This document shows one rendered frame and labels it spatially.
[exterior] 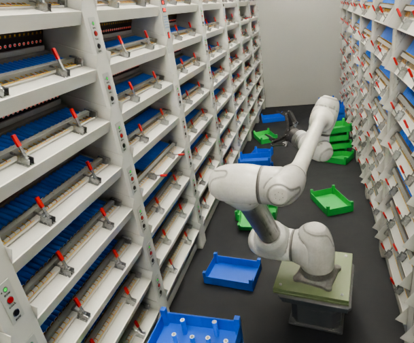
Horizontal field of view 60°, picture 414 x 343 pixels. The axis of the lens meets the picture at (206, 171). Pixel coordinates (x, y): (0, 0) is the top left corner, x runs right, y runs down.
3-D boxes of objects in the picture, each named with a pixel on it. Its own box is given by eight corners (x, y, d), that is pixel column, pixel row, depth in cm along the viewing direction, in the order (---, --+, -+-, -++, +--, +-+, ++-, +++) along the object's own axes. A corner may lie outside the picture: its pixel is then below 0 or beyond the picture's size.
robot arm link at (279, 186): (307, 160, 121) (268, 159, 126) (296, 177, 105) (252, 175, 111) (307, 197, 124) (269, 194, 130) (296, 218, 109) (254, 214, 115)
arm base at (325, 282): (344, 263, 176) (344, 253, 174) (330, 292, 160) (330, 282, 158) (308, 253, 186) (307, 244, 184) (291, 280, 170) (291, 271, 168)
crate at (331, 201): (353, 211, 257) (353, 201, 254) (327, 216, 256) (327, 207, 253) (334, 192, 285) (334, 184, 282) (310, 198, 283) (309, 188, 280)
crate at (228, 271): (262, 268, 215) (260, 257, 212) (253, 291, 199) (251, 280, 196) (215, 261, 227) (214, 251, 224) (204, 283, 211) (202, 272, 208)
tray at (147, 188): (183, 154, 215) (185, 140, 210) (141, 205, 162) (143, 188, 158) (152, 145, 218) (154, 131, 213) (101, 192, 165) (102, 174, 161)
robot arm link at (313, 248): (332, 279, 159) (332, 239, 150) (291, 272, 167) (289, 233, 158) (336, 256, 172) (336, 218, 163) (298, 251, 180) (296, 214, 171)
